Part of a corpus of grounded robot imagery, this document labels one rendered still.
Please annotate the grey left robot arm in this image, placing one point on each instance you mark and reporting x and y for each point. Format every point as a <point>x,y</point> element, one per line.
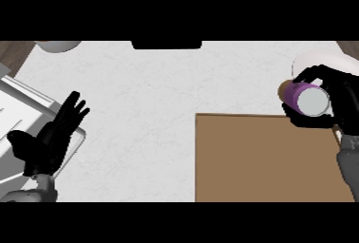
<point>37,190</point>

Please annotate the purple can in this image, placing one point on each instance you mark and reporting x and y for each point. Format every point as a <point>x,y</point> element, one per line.
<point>305,97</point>

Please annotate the black appliance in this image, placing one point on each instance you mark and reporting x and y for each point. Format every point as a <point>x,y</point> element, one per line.
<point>167,45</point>

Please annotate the grey round bowl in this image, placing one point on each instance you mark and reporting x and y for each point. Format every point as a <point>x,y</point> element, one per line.
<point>56,46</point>

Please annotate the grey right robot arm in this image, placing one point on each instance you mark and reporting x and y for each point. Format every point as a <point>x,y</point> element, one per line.
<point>348,164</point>

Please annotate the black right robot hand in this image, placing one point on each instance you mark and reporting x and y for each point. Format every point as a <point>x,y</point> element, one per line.
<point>344,95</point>

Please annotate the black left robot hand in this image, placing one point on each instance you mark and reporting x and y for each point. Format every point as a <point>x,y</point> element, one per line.
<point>51,136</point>

